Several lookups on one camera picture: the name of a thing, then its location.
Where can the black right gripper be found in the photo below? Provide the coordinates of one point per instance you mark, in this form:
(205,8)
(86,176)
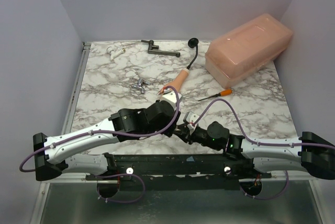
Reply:
(186,131)

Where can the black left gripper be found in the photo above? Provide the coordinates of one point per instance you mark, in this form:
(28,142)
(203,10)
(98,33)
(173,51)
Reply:
(169,132)

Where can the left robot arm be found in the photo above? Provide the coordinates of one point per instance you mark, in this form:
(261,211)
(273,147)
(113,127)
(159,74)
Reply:
(54,156)

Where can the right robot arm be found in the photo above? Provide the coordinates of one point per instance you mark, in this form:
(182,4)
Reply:
(309,153)

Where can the mannequin practice hand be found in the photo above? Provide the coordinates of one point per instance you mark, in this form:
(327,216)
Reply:
(177,82)

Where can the chrome faucet tap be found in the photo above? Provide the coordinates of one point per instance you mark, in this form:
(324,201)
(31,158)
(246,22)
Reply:
(140,85)

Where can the white plastic faucet tap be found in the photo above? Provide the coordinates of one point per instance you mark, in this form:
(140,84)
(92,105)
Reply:
(115,53)

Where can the pink plastic storage box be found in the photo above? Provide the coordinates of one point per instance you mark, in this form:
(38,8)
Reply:
(243,51)

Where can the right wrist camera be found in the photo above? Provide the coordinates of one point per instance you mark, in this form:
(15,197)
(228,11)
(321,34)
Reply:
(189,119)

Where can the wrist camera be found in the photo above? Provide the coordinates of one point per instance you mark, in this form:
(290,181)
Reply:
(169,96)
(189,119)

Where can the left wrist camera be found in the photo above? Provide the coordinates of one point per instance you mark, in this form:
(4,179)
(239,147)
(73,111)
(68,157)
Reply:
(169,96)

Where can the black mounting rail base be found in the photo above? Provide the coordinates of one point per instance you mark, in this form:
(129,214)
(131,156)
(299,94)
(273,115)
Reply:
(179,172)

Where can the orange handled screwdriver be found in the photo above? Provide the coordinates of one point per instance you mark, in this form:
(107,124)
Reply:
(220,94)

